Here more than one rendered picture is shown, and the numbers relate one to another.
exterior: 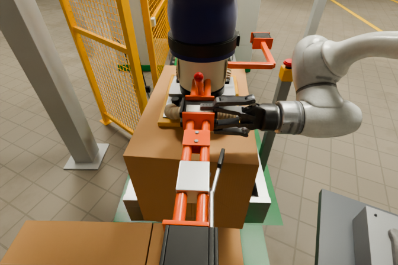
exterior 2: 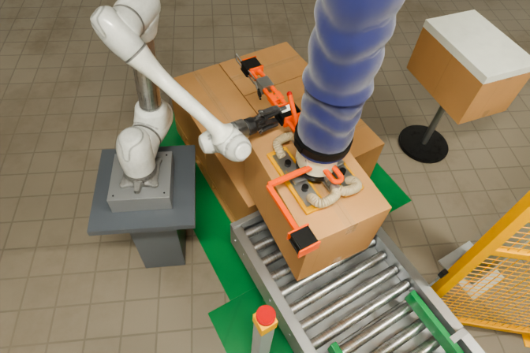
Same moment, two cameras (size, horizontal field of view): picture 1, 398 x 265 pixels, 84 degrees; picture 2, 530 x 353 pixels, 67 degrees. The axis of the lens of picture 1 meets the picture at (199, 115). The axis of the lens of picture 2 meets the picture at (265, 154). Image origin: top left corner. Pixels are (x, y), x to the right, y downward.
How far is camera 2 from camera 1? 1.88 m
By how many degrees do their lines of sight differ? 84
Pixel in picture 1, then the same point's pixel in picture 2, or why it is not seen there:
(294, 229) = (195, 314)
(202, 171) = (262, 83)
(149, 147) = not seen: hidden behind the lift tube
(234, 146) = (264, 140)
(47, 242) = (356, 142)
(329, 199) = (188, 217)
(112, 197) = not seen: hidden behind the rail
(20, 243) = (370, 135)
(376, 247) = (166, 174)
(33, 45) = not seen: outside the picture
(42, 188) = (455, 215)
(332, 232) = (186, 193)
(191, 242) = (251, 64)
